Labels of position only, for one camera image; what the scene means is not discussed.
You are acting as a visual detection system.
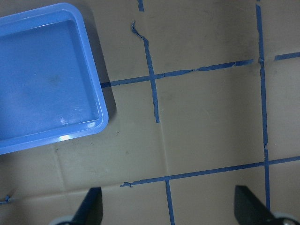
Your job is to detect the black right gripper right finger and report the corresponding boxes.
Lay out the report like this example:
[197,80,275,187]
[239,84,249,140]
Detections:
[234,185,276,225]

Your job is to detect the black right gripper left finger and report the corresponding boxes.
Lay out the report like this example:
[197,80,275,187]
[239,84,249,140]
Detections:
[71,187,103,225]

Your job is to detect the blue plastic tray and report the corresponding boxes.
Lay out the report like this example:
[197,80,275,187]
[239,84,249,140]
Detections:
[0,3,109,154]

